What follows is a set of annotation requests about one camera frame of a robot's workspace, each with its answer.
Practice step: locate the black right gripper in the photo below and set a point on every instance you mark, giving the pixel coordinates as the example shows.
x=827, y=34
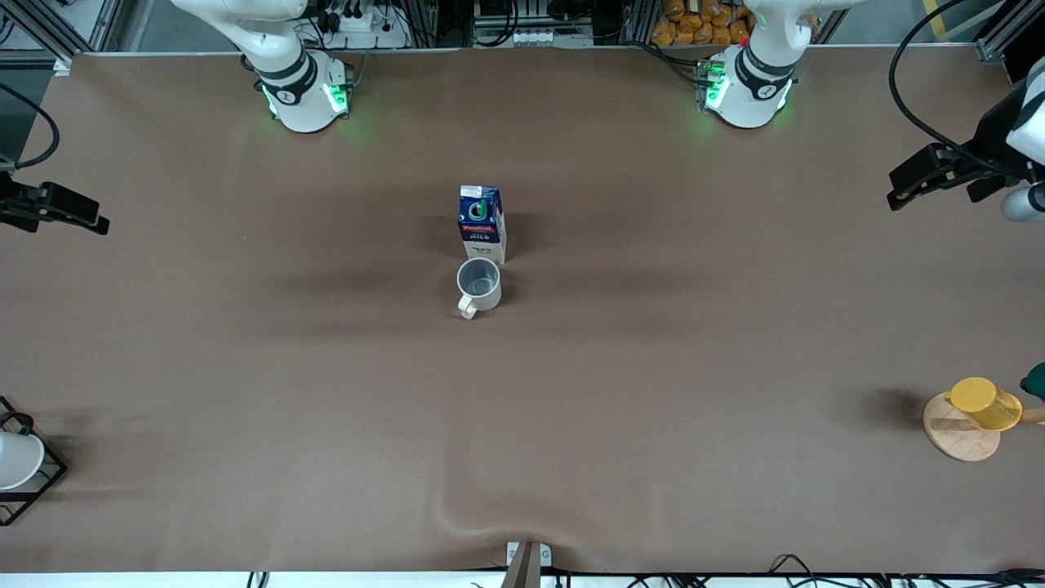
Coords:
x=15, y=204

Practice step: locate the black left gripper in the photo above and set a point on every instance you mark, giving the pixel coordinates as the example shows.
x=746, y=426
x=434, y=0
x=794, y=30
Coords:
x=990, y=140

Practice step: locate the blue white milk carton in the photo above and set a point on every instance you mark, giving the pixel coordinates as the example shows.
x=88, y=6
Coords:
x=482, y=224

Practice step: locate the cream ceramic mug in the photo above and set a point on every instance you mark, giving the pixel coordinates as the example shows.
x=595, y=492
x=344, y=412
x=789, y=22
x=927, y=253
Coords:
x=479, y=284

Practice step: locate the yellow plastic cup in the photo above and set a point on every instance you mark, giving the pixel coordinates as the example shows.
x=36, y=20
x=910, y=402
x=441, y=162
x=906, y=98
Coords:
x=984, y=403

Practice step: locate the white cup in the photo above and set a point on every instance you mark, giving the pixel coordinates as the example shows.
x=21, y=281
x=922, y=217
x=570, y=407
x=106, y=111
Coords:
x=16, y=459

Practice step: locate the round wooden cup stand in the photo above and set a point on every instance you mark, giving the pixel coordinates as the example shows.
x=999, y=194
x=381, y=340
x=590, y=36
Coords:
x=959, y=437

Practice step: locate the dark green object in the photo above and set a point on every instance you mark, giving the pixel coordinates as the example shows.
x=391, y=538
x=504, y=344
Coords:
x=1035, y=381

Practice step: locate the orange snack bag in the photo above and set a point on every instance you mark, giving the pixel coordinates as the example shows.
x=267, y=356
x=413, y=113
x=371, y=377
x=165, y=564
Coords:
x=702, y=23

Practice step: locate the white power strip with plugs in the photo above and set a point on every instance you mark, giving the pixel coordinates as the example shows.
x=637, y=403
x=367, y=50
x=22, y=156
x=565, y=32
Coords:
x=363, y=24

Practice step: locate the aluminium frame profile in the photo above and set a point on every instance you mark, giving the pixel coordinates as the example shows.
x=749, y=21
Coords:
x=1000, y=37
x=57, y=28

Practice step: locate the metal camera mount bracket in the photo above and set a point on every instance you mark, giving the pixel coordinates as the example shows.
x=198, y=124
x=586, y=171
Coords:
x=528, y=563

